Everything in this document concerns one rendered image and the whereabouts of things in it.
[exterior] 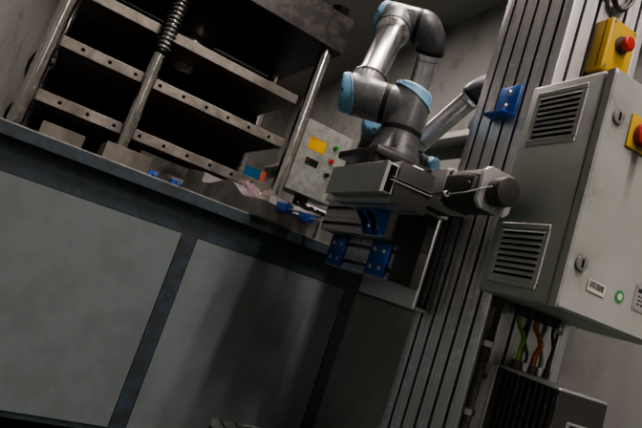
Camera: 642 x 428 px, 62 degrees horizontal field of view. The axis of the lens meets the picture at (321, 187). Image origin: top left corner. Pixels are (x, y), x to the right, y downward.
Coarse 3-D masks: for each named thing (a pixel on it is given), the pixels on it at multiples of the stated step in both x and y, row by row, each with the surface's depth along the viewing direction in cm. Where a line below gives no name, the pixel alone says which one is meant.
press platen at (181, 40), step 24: (96, 0) 233; (96, 24) 261; (120, 24) 250; (144, 24) 242; (120, 48) 286; (144, 48) 272; (192, 48) 253; (168, 72) 300; (216, 72) 271; (240, 72) 264; (216, 96) 317; (240, 96) 300; (264, 96) 285; (288, 96) 277
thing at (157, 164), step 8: (144, 152) 239; (152, 160) 241; (160, 160) 243; (168, 160) 244; (152, 168) 241; (160, 168) 243; (168, 168) 244; (176, 168) 246; (184, 168) 248; (160, 176) 243; (168, 176) 244; (176, 176) 246; (184, 176) 248
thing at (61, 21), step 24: (72, 0) 219; (72, 24) 281; (48, 48) 215; (48, 72) 276; (312, 72) 276; (24, 96) 211; (312, 96) 273; (24, 120) 271; (288, 144) 268; (240, 168) 326; (288, 168) 267
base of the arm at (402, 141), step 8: (384, 128) 146; (392, 128) 144; (400, 128) 144; (408, 128) 144; (376, 136) 147; (384, 136) 144; (392, 136) 144; (400, 136) 143; (408, 136) 143; (416, 136) 145; (376, 144) 143; (384, 144) 143; (392, 144) 143; (400, 144) 142; (408, 144) 142; (416, 144) 144; (400, 152) 141; (408, 152) 142; (416, 152) 144; (416, 160) 143
